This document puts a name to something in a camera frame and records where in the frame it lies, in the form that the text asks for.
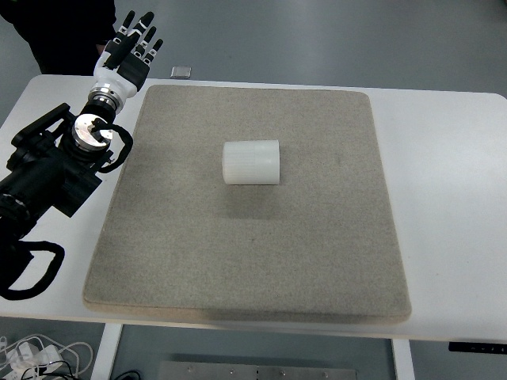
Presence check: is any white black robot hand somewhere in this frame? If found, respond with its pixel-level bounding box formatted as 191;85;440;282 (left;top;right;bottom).
93;10;163;98

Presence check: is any white ribbed cup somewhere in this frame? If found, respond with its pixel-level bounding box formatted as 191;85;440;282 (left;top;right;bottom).
222;140;280;185

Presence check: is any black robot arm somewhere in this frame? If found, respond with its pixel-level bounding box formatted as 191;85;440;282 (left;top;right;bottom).
1;12;163;242

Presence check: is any small grey metal box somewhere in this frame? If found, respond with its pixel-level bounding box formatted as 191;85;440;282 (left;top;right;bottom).
170;66;192;79

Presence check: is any person in black clothing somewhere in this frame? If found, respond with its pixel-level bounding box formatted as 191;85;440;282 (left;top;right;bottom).
1;1;116;76

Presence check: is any grey felt mat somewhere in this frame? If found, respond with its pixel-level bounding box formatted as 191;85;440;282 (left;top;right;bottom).
83;85;411;324

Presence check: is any white table leg left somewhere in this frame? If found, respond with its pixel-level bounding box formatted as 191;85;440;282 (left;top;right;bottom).
90;323;123;380

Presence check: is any white table leg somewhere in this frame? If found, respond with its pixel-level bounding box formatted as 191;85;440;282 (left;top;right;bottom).
90;323;123;380
391;339;415;380

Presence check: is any white table leg right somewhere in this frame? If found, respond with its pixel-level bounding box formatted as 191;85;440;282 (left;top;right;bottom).
391;339;415;380

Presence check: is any black table control panel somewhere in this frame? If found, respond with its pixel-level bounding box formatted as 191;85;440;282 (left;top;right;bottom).
448;342;506;355

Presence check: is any black sleeved cable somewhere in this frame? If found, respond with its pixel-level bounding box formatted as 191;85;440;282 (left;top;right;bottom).
0;239;66;301

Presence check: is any grey metal base plate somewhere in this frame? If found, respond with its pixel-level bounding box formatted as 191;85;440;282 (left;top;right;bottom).
158;361;357;380

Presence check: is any white cables and power strip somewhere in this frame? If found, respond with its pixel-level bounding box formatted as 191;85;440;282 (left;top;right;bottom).
0;334;94;380

